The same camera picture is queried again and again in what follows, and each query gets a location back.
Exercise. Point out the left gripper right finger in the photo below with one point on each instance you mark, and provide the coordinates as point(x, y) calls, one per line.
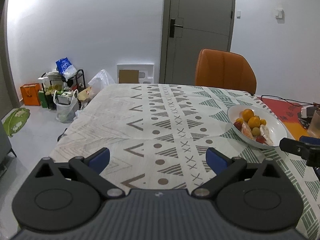
point(227, 172)

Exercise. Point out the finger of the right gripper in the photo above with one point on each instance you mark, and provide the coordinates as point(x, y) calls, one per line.
point(308, 152)
point(310, 140)

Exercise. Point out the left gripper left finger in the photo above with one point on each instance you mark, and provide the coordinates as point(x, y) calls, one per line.
point(87, 170)

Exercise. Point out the pomelo slice small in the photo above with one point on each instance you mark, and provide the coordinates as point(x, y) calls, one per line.
point(245, 129)

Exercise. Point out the red plum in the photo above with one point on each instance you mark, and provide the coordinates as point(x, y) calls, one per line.
point(238, 125)

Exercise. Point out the red plum hidden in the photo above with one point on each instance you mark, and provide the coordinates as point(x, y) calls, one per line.
point(260, 139)

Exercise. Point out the green plum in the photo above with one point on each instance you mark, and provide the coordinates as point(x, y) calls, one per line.
point(255, 132)

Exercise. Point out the small mandarin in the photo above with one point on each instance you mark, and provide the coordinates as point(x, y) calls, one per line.
point(263, 122)
point(240, 120)

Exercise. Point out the pomelo slice large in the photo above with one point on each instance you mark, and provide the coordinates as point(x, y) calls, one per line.
point(265, 133)

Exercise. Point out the large orange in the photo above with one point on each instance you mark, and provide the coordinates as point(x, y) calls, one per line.
point(254, 122)
point(247, 114)

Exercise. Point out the large orange front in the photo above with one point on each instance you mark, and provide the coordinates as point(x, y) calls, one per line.
point(247, 114)

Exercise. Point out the frosted plastic cup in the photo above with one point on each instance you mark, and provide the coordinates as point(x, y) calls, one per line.
point(314, 127)

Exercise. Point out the white power adapter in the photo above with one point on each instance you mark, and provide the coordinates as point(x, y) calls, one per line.
point(308, 111)

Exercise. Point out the white ceramic plate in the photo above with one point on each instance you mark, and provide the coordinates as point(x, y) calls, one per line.
point(276, 128)

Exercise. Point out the red orange mat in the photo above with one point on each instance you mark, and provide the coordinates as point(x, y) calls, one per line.
point(287, 111)

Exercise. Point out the white plastic bag with items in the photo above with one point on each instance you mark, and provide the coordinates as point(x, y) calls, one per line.
point(66, 113)

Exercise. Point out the patterned white tablecloth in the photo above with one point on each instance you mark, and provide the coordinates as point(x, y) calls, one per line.
point(158, 136)

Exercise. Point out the black metal rack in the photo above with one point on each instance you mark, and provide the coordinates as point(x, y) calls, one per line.
point(53, 81)

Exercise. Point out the green box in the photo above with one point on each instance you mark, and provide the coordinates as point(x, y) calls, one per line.
point(42, 99)

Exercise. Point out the green leaf floor mat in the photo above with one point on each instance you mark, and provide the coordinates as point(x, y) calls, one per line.
point(16, 120)

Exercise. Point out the clear plastic bag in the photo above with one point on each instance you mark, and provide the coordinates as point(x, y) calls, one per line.
point(101, 80)

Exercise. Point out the orange paper bag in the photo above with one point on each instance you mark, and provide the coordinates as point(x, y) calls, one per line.
point(30, 94)

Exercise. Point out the orange leather chair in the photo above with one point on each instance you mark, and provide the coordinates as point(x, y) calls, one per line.
point(222, 69)

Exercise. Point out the blue white plastic bag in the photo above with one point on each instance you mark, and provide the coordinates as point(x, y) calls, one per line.
point(65, 68)

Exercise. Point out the grey door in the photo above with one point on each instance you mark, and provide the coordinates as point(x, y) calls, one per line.
point(206, 24)

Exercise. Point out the wall light switch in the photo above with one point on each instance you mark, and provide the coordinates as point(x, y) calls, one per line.
point(279, 14)

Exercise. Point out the black door handle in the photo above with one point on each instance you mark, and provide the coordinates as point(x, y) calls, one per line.
point(172, 27)

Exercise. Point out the wall switch by door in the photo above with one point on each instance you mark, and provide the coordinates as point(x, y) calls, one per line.
point(238, 14)

